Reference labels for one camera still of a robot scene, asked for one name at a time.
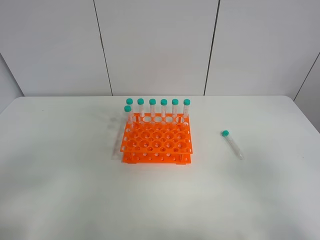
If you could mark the test tube with green cap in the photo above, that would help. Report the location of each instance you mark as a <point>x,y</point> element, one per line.
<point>232,144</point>

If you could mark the rack tube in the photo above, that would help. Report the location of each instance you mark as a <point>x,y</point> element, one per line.
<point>129,112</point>
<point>152,104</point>
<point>163,104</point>
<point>129,102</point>
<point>186,106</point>
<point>140,103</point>
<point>175,103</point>

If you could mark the orange test tube rack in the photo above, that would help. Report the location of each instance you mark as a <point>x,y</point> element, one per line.
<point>157,140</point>

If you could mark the rack tube front left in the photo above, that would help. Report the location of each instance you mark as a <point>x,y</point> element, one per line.
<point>129,112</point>

